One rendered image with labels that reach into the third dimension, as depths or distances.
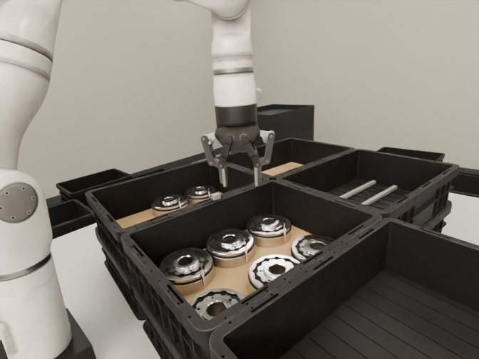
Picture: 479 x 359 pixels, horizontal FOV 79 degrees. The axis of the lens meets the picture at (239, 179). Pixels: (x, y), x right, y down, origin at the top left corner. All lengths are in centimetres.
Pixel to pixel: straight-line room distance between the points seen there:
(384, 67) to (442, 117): 83
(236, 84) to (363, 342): 43
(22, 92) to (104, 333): 49
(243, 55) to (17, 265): 47
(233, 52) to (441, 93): 340
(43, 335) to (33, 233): 18
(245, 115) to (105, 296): 57
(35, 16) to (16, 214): 30
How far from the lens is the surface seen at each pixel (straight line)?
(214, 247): 62
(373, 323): 53
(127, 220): 88
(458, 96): 377
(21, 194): 53
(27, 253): 56
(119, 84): 379
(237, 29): 55
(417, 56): 384
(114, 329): 75
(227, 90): 50
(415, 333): 54
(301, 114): 247
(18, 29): 56
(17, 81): 55
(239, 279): 58
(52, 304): 61
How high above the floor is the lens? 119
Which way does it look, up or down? 20 degrees down
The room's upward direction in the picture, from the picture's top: 4 degrees counter-clockwise
